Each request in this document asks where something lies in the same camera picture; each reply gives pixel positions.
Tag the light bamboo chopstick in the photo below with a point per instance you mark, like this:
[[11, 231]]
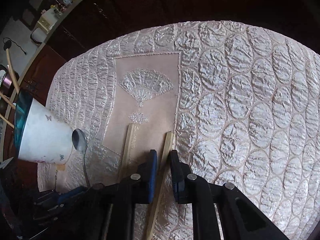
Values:
[[126, 152], [159, 185]]

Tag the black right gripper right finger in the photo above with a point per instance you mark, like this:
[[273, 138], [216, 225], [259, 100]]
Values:
[[179, 172]]

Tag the dark wood lower cabinets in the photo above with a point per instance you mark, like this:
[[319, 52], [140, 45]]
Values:
[[89, 23]]

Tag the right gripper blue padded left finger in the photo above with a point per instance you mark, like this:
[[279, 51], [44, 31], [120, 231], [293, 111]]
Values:
[[152, 173]]

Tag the purple rice cooker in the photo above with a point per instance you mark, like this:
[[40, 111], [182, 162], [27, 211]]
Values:
[[6, 82]]

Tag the pink quilted tablecloth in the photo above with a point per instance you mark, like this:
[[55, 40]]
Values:
[[242, 102]]

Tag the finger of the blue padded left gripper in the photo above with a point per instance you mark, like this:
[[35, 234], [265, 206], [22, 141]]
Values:
[[70, 194]]

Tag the white electric kettle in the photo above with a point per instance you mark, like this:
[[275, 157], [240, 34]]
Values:
[[38, 36]]

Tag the teal rimmed white utensil holder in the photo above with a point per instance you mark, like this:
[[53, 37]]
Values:
[[39, 137]]

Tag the steel spoon pink handle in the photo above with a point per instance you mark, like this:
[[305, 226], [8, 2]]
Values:
[[80, 144]]

